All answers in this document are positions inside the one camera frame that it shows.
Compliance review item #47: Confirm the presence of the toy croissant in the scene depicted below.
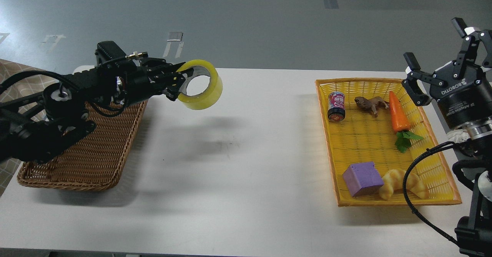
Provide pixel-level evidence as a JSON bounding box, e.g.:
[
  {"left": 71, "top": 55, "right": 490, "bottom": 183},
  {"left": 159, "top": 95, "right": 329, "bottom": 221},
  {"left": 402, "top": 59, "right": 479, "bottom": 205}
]
[{"left": 378, "top": 168, "right": 429, "bottom": 201}]

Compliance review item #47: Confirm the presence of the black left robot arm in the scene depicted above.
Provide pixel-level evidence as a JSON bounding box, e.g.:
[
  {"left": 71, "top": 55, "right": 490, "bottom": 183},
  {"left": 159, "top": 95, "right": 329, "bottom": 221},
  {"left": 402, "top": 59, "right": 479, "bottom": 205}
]
[{"left": 1, "top": 41, "right": 193, "bottom": 164}]

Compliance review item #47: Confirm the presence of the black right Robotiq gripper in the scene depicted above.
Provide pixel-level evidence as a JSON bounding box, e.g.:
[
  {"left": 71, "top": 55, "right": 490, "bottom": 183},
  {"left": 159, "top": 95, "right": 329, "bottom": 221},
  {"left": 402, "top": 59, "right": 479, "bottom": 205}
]
[{"left": 401, "top": 17, "right": 492, "bottom": 129}]

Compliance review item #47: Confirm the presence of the orange toy carrot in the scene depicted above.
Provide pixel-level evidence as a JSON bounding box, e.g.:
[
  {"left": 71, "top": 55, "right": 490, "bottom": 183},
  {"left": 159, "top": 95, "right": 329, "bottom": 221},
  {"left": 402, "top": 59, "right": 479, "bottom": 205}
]
[{"left": 389, "top": 91, "right": 423, "bottom": 153}]

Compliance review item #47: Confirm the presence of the brown toy lion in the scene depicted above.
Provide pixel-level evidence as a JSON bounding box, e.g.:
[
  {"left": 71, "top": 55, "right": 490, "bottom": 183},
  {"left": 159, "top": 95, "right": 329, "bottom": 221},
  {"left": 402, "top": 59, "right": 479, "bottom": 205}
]
[{"left": 354, "top": 96, "right": 389, "bottom": 118}]

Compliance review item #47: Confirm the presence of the small drink can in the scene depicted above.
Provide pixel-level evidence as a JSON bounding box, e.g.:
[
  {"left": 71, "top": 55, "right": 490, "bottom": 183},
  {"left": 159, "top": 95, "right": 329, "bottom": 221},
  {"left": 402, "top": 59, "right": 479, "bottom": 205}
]
[{"left": 327, "top": 91, "right": 346, "bottom": 122}]

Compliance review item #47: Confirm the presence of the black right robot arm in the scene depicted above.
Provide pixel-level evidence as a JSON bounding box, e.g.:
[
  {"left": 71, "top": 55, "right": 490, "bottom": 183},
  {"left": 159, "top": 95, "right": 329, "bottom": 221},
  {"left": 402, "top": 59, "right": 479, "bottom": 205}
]
[{"left": 401, "top": 17, "right": 492, "bottom": 257}]

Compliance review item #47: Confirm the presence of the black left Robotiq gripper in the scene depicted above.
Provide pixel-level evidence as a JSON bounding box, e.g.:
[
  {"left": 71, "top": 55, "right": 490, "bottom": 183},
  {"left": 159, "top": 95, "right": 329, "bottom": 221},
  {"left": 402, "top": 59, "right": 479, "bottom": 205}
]
[{"left": 123, "top": 58, "right": 194, "bottom": 105}]

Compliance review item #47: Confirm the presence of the yellow tape roll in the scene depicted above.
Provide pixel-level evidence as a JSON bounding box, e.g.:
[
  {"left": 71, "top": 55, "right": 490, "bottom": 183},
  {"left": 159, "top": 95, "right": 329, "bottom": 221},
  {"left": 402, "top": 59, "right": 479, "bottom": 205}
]
[{"left": 177, "top": 59, "right": 223, "bottom": 110}]

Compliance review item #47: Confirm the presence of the purple cube block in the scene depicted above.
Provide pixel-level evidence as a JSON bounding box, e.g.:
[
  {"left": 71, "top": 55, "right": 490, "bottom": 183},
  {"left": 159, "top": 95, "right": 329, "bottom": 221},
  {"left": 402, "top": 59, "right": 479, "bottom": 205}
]
[{"left": 342, "top": 161, "right": 384, "bottom": 197}]

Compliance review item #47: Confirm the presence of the beige checkered cloth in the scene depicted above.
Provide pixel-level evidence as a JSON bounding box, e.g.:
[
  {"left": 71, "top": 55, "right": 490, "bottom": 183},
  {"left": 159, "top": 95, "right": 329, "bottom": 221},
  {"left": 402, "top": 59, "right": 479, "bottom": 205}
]
[{"left": 0, "top": 60, "right": 54, "bottom": 195}]

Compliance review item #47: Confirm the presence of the yellow plastic basket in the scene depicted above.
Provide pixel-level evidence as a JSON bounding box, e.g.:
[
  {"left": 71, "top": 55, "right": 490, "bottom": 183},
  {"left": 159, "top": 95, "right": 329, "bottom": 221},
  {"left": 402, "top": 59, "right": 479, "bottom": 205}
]
[{"left": 315, "top": 77, "right": 439, "bottom": 207}]

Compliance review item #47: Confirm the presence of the brown wicker basket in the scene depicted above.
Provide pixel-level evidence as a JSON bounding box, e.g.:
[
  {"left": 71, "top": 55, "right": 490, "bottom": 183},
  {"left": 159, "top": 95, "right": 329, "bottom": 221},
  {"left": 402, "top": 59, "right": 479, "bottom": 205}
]
[{"left": 17, "top": 101, "right": 147, "bottom": 192}]

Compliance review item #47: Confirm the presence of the white sneaker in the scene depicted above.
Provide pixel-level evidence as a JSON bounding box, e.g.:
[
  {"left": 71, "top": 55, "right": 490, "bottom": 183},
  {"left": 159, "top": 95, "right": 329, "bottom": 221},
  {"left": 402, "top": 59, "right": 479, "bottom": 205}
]
[{"left": 446, "top": 129, "right": 470, "bottom": 143}]

